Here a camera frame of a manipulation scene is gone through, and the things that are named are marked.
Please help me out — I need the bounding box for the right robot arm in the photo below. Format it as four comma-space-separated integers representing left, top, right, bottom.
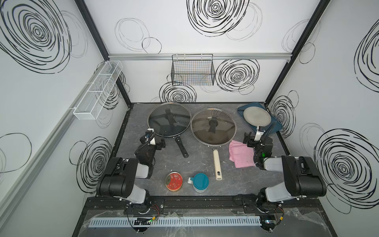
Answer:
243, 133, 327, 213

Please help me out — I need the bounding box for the glass lid on black pan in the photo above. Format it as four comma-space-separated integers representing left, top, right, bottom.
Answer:
147, 102, 192, 138

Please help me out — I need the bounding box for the teal lidded cup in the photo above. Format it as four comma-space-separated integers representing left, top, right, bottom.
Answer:
187, 173, 209, 193

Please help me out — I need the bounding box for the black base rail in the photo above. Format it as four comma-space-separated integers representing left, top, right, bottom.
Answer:
84, 194, 322, 212

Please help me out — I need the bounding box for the glass pot lid black knob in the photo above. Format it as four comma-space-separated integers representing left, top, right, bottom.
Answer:
190, 108, 237, 147

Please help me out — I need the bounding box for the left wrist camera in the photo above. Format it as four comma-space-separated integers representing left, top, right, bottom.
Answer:
145, 128, 156, 145

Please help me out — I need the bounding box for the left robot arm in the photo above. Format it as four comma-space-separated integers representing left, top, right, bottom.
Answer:
96, 130, 165, 212

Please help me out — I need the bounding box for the grey round plate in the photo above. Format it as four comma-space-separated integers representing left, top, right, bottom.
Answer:
243, 107, 271, 127

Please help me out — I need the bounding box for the white slotted cable duct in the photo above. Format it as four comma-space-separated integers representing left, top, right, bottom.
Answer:
88, 216, 262, 228

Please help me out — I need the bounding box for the white mesh shelf basket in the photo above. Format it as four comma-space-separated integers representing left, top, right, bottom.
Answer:
73, 61, 123, 120

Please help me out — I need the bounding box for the black wire basket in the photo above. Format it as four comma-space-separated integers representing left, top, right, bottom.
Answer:
170, 54, 216, 86

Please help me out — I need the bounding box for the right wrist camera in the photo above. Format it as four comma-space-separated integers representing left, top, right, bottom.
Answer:
254, 126, 265, 141

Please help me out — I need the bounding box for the black frying pan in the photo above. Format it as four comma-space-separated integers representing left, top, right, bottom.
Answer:
147, 102, 192, 159

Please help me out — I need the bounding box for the pink cloth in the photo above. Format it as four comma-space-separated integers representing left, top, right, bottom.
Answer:
229, 140, 256, 168

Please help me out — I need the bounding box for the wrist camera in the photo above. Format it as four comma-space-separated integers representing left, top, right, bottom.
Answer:
145, 128, 156, 145
254, 126, 265, 141

